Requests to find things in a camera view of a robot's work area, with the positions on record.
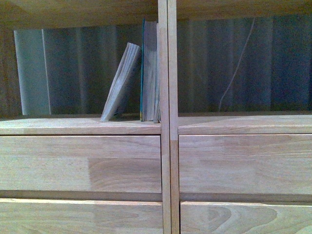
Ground dark green pleated curtain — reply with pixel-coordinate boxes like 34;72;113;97
14;15;312;115

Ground teal-covered upright book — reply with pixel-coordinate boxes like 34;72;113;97
140;20;157;121

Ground upper left wooden drawer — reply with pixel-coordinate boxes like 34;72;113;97
0;136;161;193

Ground white paperback book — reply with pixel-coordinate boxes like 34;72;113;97
100;43;141;122

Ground upper right wooden drawer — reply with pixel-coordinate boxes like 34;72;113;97
179;134;312;195

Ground lower left wooden drawer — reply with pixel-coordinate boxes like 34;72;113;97
0;198;163;234

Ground light wooden shelf unit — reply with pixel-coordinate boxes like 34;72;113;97
0;0;312;234

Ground lower right wooden drawer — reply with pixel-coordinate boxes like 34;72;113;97
180;202;312;234

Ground wooden drawer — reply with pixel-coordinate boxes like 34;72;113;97
179;134;312;195
0;198;163;234
180;202;312;234
0;136;161;193

